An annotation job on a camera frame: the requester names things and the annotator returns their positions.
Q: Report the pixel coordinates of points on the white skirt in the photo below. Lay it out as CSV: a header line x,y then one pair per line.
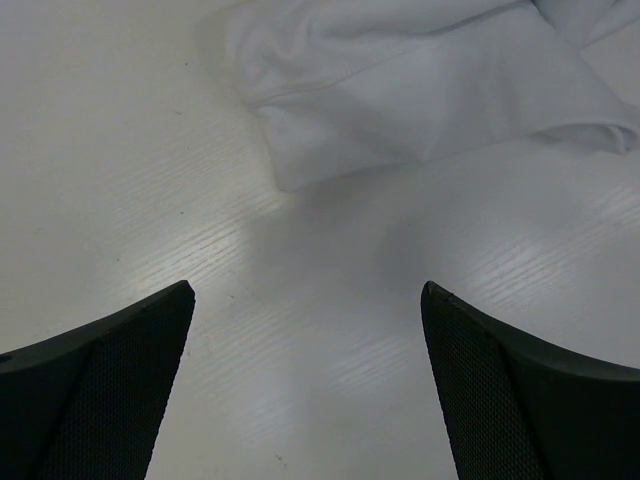
x,y
343,86

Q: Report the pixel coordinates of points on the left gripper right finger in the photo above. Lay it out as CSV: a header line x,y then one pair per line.
x,y
518,407

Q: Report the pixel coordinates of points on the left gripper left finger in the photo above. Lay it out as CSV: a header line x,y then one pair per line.
x,y
88,403

